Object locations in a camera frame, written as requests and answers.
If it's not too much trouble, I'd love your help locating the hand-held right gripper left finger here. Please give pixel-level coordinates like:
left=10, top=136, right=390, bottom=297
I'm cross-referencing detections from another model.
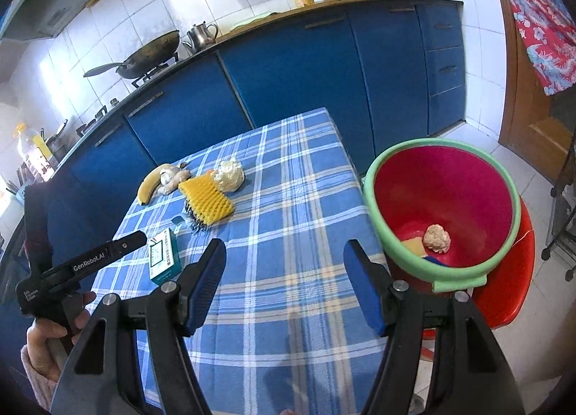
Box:
left=49, top=238, right=227, bottom=415

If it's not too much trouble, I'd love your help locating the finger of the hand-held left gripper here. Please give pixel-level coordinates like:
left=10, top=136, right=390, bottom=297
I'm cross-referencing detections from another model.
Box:
left=110, top=230, right=148, bottom=259

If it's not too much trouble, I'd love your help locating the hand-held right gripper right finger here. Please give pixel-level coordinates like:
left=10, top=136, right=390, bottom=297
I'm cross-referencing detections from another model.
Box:
left=343, top=239, right=527, bottom=415

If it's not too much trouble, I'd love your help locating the teal and white box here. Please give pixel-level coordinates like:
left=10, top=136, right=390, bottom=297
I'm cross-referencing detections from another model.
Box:
left=148, top=227, right=183, bottom=287

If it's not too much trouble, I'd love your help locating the steel wire scrubber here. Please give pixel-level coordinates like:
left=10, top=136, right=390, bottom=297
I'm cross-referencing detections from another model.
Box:
left=182, top=201, right=210, bottom=236

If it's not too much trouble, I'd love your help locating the white paper ball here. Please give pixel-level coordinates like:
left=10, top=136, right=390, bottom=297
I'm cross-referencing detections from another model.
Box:
left=423, top=224, right=452, bottom=256
left=213, top=158, right=246, bottom=194

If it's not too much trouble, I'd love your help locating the red bucket with green rim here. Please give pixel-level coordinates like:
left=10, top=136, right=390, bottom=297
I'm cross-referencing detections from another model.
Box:
left=364, top=138, right=523, bottom=294

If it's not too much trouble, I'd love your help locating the person's left forearm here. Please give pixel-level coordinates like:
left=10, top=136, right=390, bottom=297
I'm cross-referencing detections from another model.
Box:
left=20, top=352, right=59, bottom=411

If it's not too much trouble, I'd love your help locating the person's left hand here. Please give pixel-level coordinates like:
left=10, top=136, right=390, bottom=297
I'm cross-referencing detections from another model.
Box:
left=20, top=291, right=97, bottom=382

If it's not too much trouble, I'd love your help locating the yellow banana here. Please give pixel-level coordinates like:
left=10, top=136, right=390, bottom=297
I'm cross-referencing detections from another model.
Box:
left=137, top=164, right=174, bottom=206

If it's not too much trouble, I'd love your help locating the ginger root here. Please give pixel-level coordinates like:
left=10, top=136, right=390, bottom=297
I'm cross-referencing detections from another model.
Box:
left=155, top=167, right=192, bottom=195

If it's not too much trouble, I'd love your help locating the blue plaid tablecloth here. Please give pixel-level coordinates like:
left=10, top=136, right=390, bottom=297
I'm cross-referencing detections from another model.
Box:
left=92, top=108, right=435, bottom=415

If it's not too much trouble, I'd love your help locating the small steel pot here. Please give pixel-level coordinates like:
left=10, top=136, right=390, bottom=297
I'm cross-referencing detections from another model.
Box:
left=42, top=120, right=68, bottom=159

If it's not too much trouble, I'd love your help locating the yellow oil bottle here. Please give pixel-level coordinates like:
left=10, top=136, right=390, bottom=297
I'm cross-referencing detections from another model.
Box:
left=15, top=122, right=52, bottom=173

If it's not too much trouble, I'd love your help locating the red plastic stool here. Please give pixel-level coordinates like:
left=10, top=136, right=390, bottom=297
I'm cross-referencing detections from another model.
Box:
left=420, top=199, right=536, bottom=339

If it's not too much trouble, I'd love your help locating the black gas stove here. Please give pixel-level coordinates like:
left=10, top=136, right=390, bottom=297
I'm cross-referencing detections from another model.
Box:
left=74, top=62, right=178, bottom=137

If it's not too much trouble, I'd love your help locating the black wok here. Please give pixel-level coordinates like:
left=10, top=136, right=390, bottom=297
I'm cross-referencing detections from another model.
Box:
left=83, top=29, right=181, bottom=80

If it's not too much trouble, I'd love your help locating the steel kettle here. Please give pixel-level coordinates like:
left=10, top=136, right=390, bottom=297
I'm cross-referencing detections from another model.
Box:
left=181, top=21, right=220, bottom=53

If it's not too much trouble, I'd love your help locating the blue base cabinet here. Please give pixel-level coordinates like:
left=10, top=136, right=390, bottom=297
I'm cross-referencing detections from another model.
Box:
left=0, top=0, right=465, bottom=353

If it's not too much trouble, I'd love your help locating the wooden door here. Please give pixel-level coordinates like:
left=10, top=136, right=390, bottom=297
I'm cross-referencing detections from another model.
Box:
left=483, top=0, right=576, bottom=182

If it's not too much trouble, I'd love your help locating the pale green container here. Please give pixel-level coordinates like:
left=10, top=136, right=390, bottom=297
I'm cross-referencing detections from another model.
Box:
left=231, top=12, right=275, bottom=29

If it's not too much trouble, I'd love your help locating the red floral cloth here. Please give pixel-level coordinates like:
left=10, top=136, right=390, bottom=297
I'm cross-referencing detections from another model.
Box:
left=499, top=0, right=576, bottom=96

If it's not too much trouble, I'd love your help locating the black wire rack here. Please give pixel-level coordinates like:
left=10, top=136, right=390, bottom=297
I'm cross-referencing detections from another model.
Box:
left=542, top=145, right=576, bottom=283

